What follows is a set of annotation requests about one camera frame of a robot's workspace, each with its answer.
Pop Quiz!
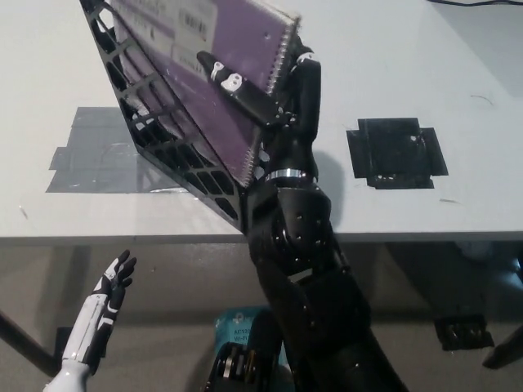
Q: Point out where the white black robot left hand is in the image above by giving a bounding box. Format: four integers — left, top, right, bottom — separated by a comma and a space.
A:
60, 248, 138, 376

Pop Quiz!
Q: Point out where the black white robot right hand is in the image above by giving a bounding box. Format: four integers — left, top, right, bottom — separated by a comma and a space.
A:
195, 36, 324, 181

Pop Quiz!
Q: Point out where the purple spiral notebook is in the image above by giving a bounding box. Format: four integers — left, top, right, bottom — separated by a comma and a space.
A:
110, 0, 302, 188

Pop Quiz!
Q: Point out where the black mesh magazine stand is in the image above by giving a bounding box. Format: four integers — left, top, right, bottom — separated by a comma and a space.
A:
79, 0, 265, 238

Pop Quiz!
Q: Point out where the black teal robot torso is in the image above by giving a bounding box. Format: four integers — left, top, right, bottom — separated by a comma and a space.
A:
206, 305, 297, 392

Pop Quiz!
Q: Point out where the black slanted table leg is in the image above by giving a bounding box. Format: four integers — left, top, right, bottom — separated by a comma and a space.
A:
0, 309, 63, 379

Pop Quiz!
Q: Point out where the square black tape patch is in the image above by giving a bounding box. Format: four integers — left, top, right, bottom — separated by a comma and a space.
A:
346, 117, 449, 190

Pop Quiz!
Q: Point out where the large grey tape patch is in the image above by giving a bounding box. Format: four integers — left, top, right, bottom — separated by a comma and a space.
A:
45, 105, 195, 195

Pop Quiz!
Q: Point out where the dark furniture leg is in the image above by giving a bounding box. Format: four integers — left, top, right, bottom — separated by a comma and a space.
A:
481, 326, 523, 371

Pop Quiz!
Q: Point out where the thin black cable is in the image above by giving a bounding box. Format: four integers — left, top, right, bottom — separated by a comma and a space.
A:
427, 0, 523, 7

